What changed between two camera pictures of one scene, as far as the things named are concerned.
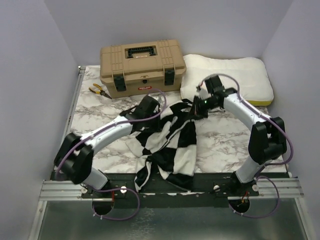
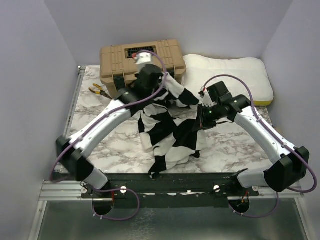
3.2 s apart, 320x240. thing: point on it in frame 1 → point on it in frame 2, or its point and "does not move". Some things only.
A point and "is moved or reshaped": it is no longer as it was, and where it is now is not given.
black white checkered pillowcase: [168, 145] is moved or reshaped
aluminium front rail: [266, 188] does not move
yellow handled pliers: [101, 92] does not move
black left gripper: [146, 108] → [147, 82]
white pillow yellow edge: [250, 76] does not move
